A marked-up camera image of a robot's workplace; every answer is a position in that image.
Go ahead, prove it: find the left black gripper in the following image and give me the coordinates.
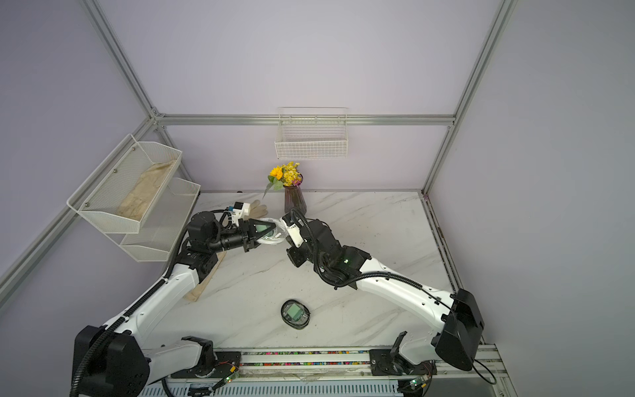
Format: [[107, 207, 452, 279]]
[[209, 219, 276, 255]]

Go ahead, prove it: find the aluminium front rail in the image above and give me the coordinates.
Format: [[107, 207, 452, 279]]
[[137, 345, 517, 396]]

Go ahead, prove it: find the lower white mesh shelf bin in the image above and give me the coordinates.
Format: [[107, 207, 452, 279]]
[[119, 177, 200, 262]]

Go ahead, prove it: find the yellow flower bouquet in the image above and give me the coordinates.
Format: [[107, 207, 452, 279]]
[[264, 161, 304, 195]]

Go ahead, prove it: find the beige leather glove on table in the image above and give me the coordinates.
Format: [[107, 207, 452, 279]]
[[183, 251, 227, 302]]

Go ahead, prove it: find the upper white mesh shelf bin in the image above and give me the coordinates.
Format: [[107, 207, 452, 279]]
[[67, 135, 182, 234]]

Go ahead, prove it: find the green charger plug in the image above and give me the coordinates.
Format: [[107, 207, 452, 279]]
[[287, 304, 304, 322]]

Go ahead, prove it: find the white knit glove on table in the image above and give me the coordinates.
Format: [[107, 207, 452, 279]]
[[249, 200, 268, 218]]

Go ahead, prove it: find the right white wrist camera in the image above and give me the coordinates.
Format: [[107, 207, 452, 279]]
[[281, 213, 304, 248]]

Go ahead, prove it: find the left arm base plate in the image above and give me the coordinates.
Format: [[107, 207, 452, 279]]
[[170, 351, 241, 379]]

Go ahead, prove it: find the white mesh shelf bin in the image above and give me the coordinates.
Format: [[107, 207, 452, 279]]
[[119, 177, 200, 262], [67, 135, 182, 234]]

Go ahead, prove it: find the white wire wall basket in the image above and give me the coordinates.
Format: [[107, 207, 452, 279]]
[[275, 107, 349, 160]]

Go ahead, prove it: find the beige glove in bin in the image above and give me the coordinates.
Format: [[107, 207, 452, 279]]
[[117, 160, 175, 221]]

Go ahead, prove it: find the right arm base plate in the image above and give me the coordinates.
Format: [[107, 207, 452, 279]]
[[369, 349, 438, 376]]

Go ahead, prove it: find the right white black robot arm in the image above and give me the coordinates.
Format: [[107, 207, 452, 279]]
[[282, 209, 485, 372]]

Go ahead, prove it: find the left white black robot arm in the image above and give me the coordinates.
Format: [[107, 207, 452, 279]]
[[69, 203, 288, 396]]

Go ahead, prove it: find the dark glass flower vase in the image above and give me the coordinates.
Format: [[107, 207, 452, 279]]
[[284, 175, 308, 215]]

